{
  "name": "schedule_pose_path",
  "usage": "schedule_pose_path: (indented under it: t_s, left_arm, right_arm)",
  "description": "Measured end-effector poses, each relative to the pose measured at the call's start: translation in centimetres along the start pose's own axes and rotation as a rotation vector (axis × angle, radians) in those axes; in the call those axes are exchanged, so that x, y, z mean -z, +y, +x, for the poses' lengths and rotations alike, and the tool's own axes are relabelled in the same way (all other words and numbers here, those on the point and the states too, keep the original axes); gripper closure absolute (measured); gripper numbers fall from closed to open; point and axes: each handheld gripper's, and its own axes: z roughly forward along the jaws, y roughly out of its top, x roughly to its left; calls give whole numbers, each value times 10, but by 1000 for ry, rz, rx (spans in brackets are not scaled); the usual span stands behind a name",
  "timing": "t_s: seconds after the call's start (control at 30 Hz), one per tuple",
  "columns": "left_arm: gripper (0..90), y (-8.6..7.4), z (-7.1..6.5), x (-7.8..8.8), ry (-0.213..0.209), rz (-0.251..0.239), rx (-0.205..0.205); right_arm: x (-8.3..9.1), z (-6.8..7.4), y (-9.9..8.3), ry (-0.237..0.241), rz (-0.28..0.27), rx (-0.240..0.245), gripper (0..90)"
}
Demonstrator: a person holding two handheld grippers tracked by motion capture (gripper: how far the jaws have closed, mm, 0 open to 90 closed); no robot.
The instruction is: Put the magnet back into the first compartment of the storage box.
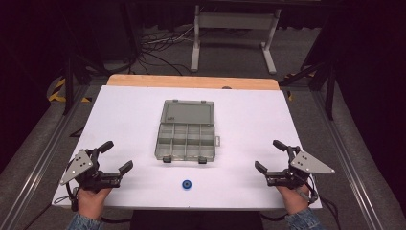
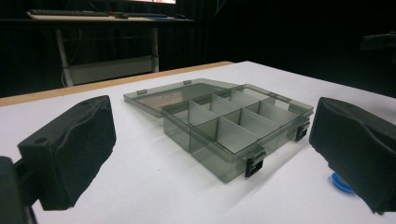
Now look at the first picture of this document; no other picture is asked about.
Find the black tripod stand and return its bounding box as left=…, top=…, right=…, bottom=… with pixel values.
left=279, top=18, right=339, bottom=122
left=61, top=12, right=142, bottom=116

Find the bundle of floor cables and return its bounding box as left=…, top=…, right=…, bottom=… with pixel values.
left=127, top=26, right=196, bottom=77

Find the right hand-held gripper cable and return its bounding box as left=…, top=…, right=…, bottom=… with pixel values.
left=259, top=173, right=343, bottom=230

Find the person's left denim sleeve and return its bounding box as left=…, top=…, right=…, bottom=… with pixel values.
left=65, top=212, right=106, bottom=230

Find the person's left hand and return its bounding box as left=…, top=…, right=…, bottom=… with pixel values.
left=77, top=187, right=113, bottom=221

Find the person's right hand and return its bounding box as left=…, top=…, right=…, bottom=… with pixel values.
left=275, top=183, right=311, bottom=216

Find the grey metal stand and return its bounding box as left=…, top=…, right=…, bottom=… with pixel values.
left=190, top=5, right=282, bottom=76

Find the clear plastic compartment box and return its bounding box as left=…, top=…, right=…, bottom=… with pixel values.
left=154, top=99, right=221, bottom=165

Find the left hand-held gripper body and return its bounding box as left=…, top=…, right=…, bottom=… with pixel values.
left=59, top=148, right=123, bottom=194

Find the white table board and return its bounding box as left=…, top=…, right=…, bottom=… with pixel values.
left=51, top=84, right=324, bottom=211

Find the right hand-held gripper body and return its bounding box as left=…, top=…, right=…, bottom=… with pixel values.
left=265, top=145, right=336, bottom=190

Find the wooden table edge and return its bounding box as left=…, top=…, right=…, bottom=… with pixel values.
left=105, top=74, right=281, bottom=91

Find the person's denim sleeve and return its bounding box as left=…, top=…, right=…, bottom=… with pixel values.
left=284, top=206, right=326, bottom=230
left=65, top=212, right=106, bottom=230

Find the person's right denim sleeve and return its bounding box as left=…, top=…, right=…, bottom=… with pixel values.
left=284, top=206, right=326, bottom=230

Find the yellow black hazard tape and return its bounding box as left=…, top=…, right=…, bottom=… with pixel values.
left=47, top=78, right=93, bottom=104

